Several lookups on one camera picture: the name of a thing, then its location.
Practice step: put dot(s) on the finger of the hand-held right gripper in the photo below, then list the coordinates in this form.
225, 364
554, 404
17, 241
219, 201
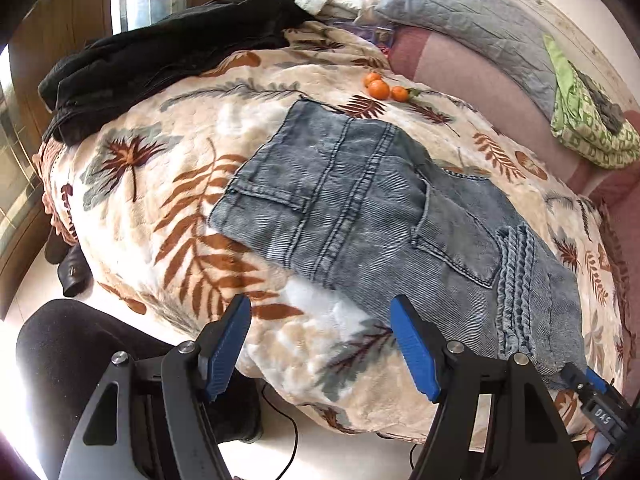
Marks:
596, 381
574, 377

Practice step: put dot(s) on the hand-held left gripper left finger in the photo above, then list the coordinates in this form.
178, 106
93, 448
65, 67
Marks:
227, 347

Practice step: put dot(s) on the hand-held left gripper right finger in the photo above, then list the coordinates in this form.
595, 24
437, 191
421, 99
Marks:
415, 350

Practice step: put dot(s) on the grey denim pants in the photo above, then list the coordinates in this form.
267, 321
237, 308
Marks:
360, 200

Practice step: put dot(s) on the person's right hand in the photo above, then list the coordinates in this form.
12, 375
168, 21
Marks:
597, 452

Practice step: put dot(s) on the black shoe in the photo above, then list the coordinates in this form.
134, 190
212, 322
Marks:
75, 270

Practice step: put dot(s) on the leaf print blanket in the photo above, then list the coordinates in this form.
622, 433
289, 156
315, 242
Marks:
175, 125

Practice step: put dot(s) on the green patterned quilt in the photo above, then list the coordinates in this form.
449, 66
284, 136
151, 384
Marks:
585, 125

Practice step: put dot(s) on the small orange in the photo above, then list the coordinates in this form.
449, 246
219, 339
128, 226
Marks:
378, 90
399, 93
372, 78

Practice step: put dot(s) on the grey crumpled cloth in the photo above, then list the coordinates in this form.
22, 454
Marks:
602, 105

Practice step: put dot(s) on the pink sofa backrest cushion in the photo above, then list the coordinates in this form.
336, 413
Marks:
465, 75

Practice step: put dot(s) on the lattice glass window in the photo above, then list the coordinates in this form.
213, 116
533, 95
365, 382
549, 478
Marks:
15, 160

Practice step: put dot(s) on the black jacket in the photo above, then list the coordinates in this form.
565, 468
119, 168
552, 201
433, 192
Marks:
150, 60

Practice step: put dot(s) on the colourful plastic packet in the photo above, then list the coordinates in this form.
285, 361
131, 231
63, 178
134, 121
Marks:
381, 37

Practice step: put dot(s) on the grey quilted pillow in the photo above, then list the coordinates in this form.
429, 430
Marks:
475, 15

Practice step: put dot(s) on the white cloth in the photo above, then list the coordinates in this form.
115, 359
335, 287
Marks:
345, 5

